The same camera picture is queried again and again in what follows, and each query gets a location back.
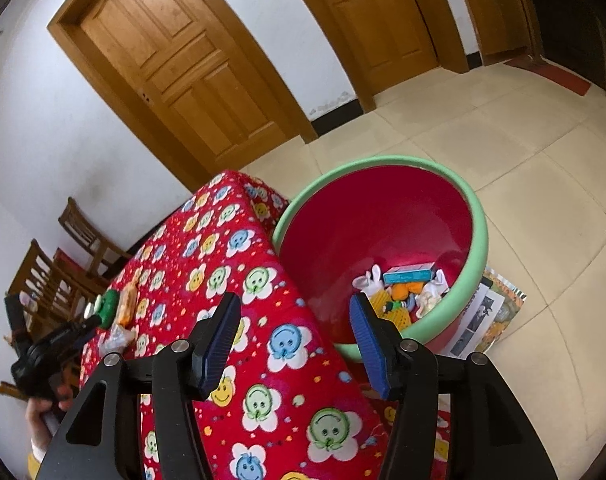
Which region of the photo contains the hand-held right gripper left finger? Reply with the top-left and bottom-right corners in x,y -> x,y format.
35,291 -> 242,480

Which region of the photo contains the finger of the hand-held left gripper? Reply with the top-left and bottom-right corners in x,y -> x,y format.
64,312 -> 107,344

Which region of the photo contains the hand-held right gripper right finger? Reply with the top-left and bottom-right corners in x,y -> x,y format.
349,291 -> 558,480

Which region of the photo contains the green flower-shaped container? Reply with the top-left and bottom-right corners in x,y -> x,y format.
96,289 -> 122,332

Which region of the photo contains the yellow ridged plastic piece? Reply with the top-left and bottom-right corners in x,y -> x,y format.
371,292 -> 414,332

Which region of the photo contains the white and blue carton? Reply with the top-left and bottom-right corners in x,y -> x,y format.
383,263 -> 434,285

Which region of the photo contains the green basin with red inside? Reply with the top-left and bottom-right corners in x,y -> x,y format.
272,155 -> 490,364

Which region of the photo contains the person's left hand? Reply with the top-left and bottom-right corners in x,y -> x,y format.
24,384 -> 74,457

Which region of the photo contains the crumpled white wrapper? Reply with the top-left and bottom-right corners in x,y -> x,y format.
99,324 -> 136,355

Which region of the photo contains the wooden slat-back chair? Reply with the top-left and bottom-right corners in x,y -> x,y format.
7,239 -> 106,333
58,196 -> 131,281

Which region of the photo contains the red flower-print blanket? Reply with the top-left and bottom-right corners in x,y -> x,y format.
79,170 -> 454,480

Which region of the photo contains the printed paper sheet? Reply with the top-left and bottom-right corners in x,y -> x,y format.
439,266 -> 527,359

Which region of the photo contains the wide wooden panel door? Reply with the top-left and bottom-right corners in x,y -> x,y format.
47,0 -> 320,192

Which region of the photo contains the red doormat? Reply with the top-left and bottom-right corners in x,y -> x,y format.
502,54 -> 592,97

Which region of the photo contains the narrow wooden door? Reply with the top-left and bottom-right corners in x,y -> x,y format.
449,0 -> 544,67

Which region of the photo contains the wooden door with handle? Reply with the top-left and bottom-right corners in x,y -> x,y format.
275,0 -> 470,113

